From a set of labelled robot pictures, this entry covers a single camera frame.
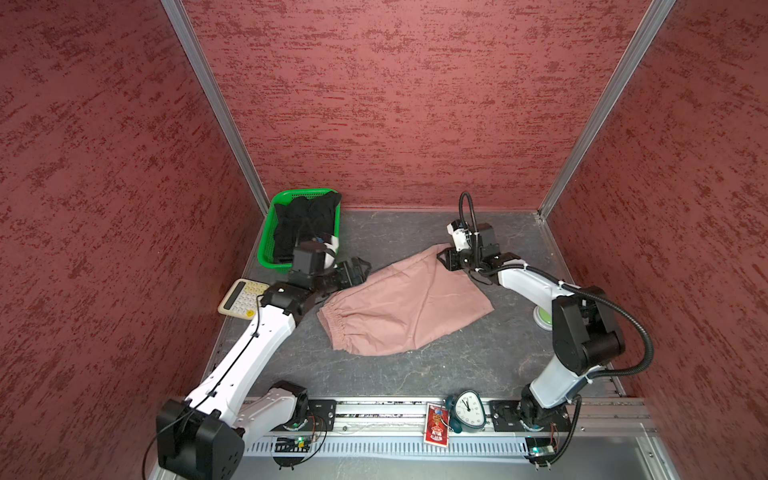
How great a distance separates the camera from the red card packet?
2.32ft

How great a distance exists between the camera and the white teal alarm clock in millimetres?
712

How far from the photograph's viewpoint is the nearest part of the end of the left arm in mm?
685

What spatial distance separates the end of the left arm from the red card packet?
1.28ft

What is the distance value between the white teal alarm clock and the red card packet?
0.01 meters
